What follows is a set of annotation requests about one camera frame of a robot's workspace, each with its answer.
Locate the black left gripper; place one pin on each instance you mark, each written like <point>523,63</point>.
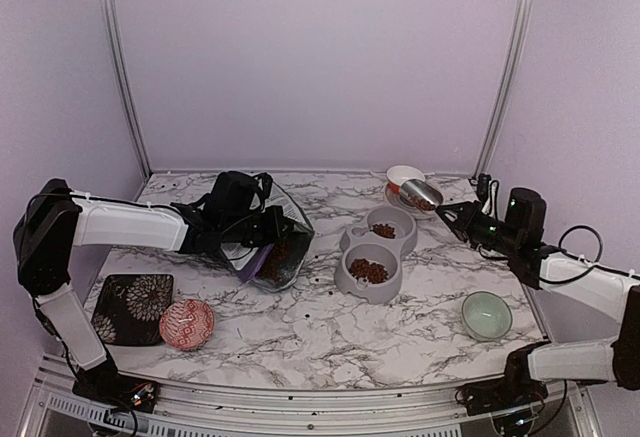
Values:
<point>275,232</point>

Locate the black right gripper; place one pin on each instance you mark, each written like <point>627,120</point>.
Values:
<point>467,209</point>

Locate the purple puppy food bag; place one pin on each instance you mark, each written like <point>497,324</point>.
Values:
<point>235,195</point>

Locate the silver metal scoop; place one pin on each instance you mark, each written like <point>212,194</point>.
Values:
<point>421,189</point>

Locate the grey double pet bowl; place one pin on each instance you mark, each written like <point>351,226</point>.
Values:
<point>358,241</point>

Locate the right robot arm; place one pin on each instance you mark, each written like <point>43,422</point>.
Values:
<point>542,267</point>

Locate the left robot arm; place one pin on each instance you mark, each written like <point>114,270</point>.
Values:
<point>59,219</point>

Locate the brown kibble inside bag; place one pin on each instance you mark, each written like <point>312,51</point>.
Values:
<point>270,269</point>

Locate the brown kibble in scoop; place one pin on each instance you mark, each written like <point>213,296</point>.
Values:
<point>422,204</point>

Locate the spiral pattern ceramic plate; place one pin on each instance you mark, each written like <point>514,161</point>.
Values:
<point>395,200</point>

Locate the brown kibble in back bowl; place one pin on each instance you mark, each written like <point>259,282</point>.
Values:
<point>384,230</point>

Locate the brown kibble in bowl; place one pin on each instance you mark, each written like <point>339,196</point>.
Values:
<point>384,230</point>
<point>369,271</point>

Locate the orange white ceramic bowl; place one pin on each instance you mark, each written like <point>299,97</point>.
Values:
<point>399,174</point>

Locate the brown kibble in front bowl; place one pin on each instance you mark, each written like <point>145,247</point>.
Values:
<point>369,271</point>

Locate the pale green glass bowl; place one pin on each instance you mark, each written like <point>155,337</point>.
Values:
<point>486,316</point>

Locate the red patterned ceramic bowl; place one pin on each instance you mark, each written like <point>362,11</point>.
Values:
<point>187,324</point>

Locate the black floral square plate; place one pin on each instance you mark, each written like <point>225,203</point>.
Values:
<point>129,309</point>

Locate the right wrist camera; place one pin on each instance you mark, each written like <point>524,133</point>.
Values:
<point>487,190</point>

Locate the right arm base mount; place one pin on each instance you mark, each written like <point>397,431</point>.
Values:
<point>505,392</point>

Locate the aluminium right corner post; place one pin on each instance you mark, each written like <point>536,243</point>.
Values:
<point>514,53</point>

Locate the aluminium corner post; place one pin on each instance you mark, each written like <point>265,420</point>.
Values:
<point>514,53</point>
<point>113,33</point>

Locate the aluminium front frame rail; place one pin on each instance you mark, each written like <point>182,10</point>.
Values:
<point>190,409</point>

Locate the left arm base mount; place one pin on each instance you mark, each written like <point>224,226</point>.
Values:
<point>104,383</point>

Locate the aluminium left corner post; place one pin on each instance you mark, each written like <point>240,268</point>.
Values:
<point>113,33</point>

